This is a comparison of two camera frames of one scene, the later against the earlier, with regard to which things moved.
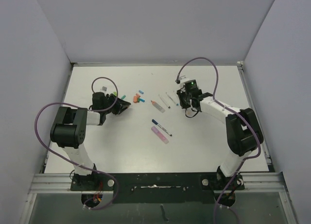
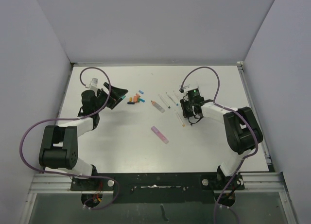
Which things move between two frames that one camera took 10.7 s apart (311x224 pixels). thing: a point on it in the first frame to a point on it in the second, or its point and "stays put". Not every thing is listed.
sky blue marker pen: x=177 y=104 stays put
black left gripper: x=120 y=105 to x=117 y=94
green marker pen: x=164 y=101 stays put
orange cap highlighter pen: x=158 y=106 stays put
